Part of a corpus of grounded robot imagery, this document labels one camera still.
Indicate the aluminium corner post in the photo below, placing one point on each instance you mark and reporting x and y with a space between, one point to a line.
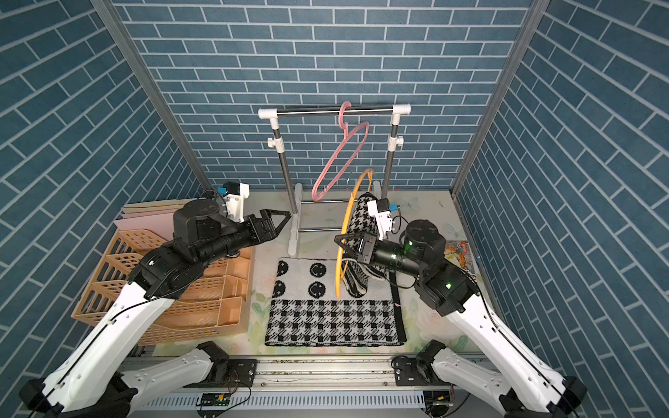
513 61
122 38

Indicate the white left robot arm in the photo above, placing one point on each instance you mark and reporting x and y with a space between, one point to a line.
88 383

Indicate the left aluminium corner post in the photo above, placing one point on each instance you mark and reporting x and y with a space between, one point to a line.
122 38

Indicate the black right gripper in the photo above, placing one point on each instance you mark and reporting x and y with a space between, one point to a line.
368 252

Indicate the colourful picture book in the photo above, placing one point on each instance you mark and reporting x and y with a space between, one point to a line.
458 253

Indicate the right aluminium corner post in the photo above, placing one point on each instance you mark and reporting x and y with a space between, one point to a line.
513 61

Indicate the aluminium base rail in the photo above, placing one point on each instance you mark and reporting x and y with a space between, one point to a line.
314 383

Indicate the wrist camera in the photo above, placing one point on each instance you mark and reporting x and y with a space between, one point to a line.
233 195
381 211

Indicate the white steel clothes rack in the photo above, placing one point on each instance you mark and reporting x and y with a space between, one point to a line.
325 145

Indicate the smiley plaid black white scarf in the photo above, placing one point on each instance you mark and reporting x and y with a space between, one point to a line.
305 311

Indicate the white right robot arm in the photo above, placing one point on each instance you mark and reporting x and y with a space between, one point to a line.
521 385

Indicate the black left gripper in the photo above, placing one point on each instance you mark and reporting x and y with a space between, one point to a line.
266 231

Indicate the green circuit board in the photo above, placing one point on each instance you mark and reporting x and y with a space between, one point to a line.
214 400

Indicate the orange plastic file organizer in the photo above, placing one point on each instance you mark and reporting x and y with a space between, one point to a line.
216 304

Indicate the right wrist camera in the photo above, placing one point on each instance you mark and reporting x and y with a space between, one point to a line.
381 211

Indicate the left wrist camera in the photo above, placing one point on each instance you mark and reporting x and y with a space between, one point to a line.
233 195

